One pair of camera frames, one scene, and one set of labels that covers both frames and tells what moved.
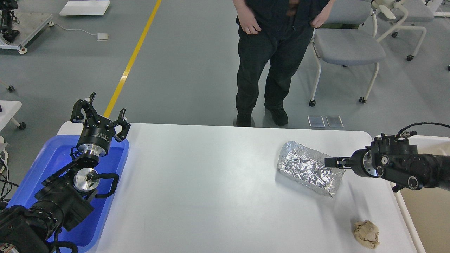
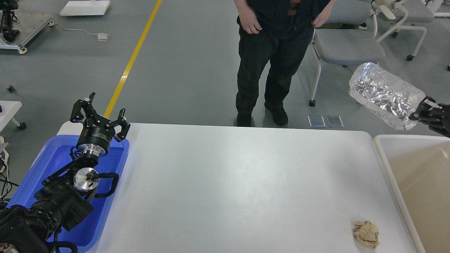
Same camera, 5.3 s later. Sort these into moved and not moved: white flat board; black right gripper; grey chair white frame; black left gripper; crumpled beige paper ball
Moved: black right gripper
Not moved: black left gripper; crumpled beige paper ball; grey chair white frame; white flat board
